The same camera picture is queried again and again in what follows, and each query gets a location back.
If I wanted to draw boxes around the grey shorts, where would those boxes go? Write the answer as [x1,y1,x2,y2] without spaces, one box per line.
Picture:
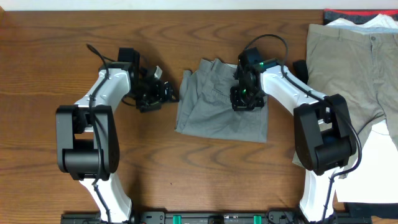
[175,58,268,142]

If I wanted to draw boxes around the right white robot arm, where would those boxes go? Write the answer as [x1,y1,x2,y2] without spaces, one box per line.
[231,59,358,223]

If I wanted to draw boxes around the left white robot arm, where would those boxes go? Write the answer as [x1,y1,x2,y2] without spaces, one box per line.
[55,62,175,223]

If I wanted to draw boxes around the black garment under khaki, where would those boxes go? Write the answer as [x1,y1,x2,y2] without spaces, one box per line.
[293,60,308,84]

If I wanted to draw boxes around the khaki shorts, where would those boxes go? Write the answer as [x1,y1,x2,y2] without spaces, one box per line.
[306,24,397,144]

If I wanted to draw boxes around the dark red-striped garment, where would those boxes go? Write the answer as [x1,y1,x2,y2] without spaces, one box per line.
[323,9,397,25]

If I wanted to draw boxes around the light blue garment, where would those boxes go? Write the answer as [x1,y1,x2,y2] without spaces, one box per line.
[331,26,397,34]

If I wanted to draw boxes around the white garment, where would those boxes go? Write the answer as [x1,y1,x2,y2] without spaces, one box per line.
[325,14,397,203]

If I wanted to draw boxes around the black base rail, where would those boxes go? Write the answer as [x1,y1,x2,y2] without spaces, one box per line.
[60,210,373,224]

